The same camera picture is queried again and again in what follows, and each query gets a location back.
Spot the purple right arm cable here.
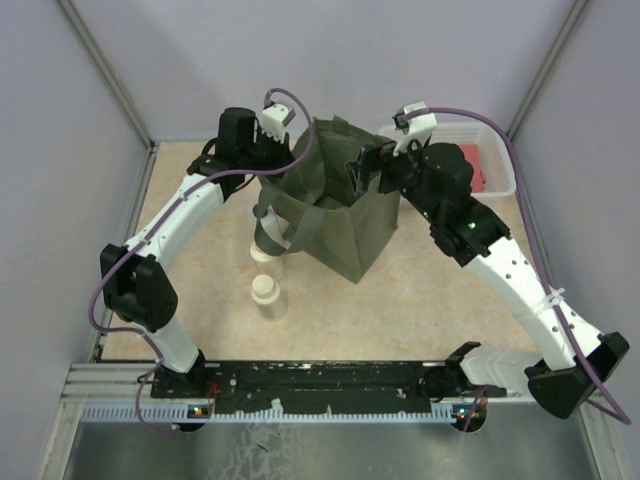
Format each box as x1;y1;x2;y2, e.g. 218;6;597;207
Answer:
399;105;632;426

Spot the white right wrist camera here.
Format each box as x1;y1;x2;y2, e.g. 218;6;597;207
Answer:
393;101;437;157

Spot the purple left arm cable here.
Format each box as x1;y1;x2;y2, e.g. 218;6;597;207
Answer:
85;87;317;351

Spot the green canvas bag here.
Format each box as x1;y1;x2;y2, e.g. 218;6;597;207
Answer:
254;117;400;283

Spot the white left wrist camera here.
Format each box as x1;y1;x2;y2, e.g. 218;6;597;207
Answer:
258;100;296;143

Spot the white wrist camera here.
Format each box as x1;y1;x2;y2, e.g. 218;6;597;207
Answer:
258;100;296;143
393;101;437;157

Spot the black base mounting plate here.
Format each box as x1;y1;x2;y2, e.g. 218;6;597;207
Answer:
149;358;494;433

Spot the cream bottle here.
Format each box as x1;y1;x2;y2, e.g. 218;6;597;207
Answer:
249;242;285;281
251;274;287;320

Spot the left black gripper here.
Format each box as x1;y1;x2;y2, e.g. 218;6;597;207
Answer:
241;125;298;180

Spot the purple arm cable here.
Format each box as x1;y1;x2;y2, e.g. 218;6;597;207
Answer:
399;105;632;426
85;87;317;351

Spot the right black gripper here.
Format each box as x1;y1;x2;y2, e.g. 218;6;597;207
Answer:
343;131;440;224

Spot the white plastic basket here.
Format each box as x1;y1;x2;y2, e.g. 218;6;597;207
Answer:
378;121;517;199

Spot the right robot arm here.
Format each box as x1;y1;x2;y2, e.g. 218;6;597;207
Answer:
346;141;629;419

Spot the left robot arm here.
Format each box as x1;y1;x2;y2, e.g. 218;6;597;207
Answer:
100;102;295;397

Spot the white slotted cable duct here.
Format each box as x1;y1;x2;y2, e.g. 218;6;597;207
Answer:
79;403;489;424

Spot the red folded cloth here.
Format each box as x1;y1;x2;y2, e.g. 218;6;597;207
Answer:
460;144;487;193

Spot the rear white bottle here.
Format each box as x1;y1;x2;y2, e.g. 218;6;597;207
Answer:
249;204;289;250

